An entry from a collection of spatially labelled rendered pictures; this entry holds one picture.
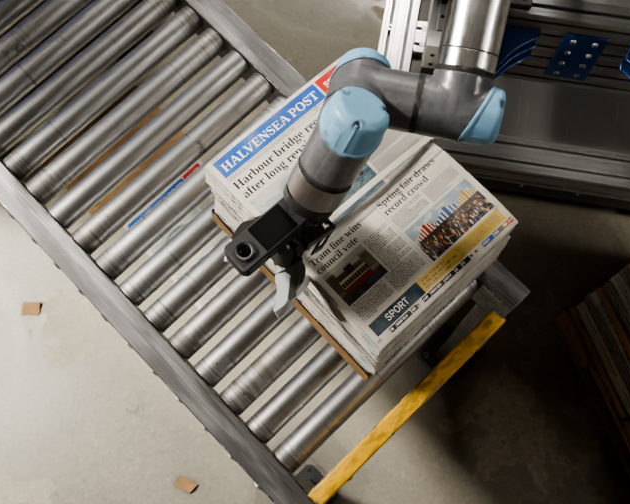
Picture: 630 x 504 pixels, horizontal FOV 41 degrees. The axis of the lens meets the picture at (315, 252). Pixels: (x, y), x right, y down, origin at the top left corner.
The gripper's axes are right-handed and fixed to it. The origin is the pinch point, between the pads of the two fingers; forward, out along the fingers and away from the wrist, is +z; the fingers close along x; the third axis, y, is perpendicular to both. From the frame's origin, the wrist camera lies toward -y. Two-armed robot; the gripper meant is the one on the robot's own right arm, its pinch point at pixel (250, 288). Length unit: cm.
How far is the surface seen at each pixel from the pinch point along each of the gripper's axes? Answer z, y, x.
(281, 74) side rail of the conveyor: 1, 40, 32
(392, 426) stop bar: 16.4, 14.7, -27.3
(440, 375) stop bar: 10.0, 24.2, -26.8
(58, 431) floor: 115, 13, 31
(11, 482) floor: 124, -1, 30
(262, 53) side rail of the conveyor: 1, 40, 37
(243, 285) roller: 18.7, 14.0, 7.0
